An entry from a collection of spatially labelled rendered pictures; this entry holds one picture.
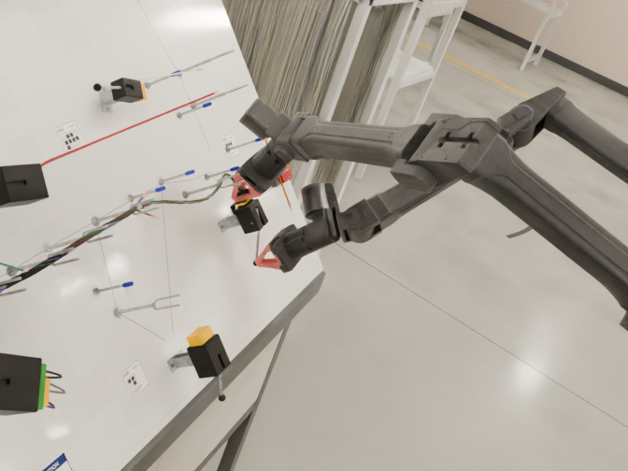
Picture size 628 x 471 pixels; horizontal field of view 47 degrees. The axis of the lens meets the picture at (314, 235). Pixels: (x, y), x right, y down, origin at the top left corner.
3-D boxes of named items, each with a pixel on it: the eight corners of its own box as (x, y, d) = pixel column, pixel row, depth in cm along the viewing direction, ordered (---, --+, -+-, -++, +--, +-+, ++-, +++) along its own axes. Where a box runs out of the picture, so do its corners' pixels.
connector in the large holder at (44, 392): (16, 365, 95) (36, 363, 93) (35, 368, 97) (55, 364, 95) (11, 411, 93) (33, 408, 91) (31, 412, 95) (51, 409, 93)
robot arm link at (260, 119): (293, 161, 129) (321, 124, 131) (242, 119, 127) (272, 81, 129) (277, 169, 141) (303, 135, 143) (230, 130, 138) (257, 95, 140)
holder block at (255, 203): (244, 235, 151) (260, 230, 149) (233, 210, 149) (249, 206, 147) (253, 225, 154) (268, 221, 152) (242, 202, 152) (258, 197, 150)
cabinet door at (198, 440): (259, 401, 206) (300, 293, 186) (139, 538, 160) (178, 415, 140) (251, 396, 206) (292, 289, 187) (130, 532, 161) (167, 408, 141)
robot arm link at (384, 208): (540, 119, 141) (534, 145, 151) (521, 96, 143) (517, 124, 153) (350, 234, 139) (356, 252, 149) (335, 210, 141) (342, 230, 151)
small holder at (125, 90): (72, 82, 125) (101, 69, 122) (111, 89, 133) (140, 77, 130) (77, 107, 125) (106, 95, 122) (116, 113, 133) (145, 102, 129)
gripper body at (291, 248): (266, 249, 146) (294, 235, 142) (287, 225, 155) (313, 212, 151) (284, 274, 148) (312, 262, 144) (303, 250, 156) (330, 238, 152)
